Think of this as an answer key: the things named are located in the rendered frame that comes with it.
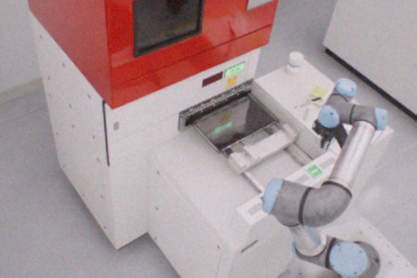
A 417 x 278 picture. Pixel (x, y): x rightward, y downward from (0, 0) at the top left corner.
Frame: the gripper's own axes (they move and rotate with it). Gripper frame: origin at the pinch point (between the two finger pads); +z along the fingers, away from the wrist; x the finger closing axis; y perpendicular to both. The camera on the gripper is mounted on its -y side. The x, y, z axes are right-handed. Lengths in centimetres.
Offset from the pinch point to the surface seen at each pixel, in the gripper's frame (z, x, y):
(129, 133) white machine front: 12, 56, 59
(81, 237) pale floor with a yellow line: 111, 76, 81
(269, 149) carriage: 22.7, 2.3, 24.7
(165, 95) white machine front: -2, 38, 59
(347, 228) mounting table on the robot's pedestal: 28.8, -1.2, -22.8
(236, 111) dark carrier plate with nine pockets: 21, 1, 50
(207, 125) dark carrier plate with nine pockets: 21, 19, 50
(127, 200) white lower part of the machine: 61, 58, 59
